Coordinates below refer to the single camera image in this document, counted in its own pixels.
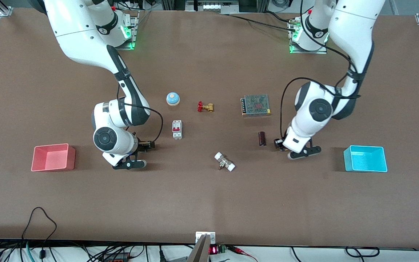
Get white circuit breaker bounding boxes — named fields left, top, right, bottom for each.
left=172, top=120, right=183, bottom=140

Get metal mesh power supply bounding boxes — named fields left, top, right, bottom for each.
left=240, top=94, right=271, bottom=117

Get metal valve white ends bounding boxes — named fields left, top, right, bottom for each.
left=214, top=152, right=236, bottom=172

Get pink plastic box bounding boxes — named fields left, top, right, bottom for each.
left=31, top=143, right=76, bottom=172

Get cyan plastic box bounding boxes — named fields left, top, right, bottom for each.
left=343, top=145, right=388, bottom=172

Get orange black device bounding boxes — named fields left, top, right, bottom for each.
left=102, top=252, right=132, bottom=262

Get red clip lead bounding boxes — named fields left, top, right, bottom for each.
left=228, top=246, right=259, bottom=262

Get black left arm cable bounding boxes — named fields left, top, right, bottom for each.
left=280, top=0, right=361, bottom=139

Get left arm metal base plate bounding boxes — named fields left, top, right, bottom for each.
left=290, top=16, right=328, bottom=54

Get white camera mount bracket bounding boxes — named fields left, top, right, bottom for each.
left=195, top=231, right=216, bottom=245

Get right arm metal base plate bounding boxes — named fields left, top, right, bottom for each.
left=113, top=11, right=138, bottom=50

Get black looped cable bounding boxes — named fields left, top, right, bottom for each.
left=21, top=207, right=58, bottom=251

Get grey metal mount bar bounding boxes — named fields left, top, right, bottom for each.
left=187, top=234, right=210, bottom=262

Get black table cable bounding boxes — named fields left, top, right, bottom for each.
left=263, top=10, right=295, bottom=23
left=227, top=14, right=297, bottom=29

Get black coiled cable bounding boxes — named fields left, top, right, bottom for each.
left=345, top=247, right=380, bottom=258

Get aluminium frame equipment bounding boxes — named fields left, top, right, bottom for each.
left=185, top=0, right=240, bottom=14

